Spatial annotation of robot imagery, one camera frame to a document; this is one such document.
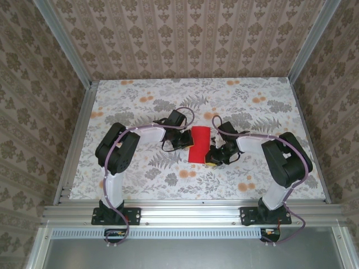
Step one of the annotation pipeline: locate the red square paper sheet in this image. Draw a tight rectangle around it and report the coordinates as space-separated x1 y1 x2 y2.
187 126 211 164

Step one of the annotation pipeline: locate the grey sheet metal panel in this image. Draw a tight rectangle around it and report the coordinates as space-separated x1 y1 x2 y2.
26 226 356 269

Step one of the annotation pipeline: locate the floral patterned table cover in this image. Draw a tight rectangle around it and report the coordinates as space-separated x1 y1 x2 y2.
68 77 328 201

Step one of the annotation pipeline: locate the right black connector board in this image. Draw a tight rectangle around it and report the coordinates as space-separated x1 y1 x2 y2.
259 227 282 244

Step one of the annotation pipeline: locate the black connector board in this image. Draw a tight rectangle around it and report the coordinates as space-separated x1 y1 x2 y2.
259 227 282 244
104 228 130 244

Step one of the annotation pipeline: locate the left black connector board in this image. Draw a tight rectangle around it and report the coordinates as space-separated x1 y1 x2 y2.
104 228 130 244

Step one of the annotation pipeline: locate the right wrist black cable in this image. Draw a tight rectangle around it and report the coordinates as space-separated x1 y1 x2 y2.
224 152 242 166

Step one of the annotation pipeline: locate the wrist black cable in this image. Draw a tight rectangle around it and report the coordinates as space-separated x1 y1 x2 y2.
224 152 242 166
160 140 183 154

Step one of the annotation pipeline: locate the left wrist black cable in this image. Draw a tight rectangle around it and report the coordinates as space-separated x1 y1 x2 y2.
160 140 183 154

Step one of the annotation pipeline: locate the aluminium mounting rail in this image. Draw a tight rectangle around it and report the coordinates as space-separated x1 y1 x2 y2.
40 199 348 226

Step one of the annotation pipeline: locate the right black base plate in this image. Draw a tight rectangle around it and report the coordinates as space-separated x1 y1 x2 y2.
240 206 292 226

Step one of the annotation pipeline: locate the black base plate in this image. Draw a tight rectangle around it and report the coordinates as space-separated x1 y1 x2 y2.
91 206 141 226
240 206 292 226

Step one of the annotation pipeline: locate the slotted grey cable duct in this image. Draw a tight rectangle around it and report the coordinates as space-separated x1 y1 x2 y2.
52 227 263 239

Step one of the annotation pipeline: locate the right aluminium side rail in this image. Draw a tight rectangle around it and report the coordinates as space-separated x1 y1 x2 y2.
288 78 333 204

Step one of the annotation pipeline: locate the aluminium side rail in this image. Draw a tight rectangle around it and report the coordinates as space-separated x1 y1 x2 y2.
288 78 333 204
53 81 99 205

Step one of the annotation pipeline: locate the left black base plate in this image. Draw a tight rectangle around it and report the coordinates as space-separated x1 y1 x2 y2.
91 206 141 226

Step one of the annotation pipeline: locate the left aluminium side rail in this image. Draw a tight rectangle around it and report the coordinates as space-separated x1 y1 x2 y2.
53 81 99 205

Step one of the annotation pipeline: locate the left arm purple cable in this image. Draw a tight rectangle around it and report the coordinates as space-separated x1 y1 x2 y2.
102 106 196 247

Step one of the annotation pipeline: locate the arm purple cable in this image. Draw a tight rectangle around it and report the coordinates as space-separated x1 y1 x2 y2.
211 114 314 247
102 106 196 247

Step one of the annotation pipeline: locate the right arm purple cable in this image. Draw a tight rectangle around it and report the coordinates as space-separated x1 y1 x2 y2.
211 114 314 247

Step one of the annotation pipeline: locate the right aluminium frame post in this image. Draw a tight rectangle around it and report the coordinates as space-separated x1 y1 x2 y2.
287 0 342 82

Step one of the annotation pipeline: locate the aluminium frame post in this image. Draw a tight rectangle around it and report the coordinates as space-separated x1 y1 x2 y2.
33 0 93 87
287 0 342 82

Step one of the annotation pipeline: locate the left aluminium frame post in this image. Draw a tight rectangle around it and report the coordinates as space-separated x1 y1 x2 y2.
33 0 93 87

